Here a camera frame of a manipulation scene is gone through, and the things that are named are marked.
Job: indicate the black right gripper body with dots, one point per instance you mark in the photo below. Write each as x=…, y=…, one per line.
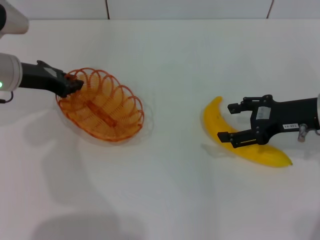
x=287, y=117

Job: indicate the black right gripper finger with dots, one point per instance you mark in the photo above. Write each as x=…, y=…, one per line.
x=235, y=108
x=232, y=137

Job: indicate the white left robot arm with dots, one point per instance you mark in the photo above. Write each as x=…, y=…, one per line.
x=10, y=72

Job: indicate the orange woven plastic basket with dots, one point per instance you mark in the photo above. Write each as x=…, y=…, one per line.
x=107, y=117

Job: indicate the grey right gripper connector plug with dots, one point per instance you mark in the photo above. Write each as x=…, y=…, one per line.
x=302, y=132

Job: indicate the yellow banana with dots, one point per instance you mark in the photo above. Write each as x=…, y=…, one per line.
x=212, y=120

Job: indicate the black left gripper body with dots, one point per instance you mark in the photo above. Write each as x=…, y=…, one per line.
x=40, y=78

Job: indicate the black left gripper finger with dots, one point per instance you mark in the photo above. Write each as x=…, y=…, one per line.
x=76, y=86
x=71, y=77

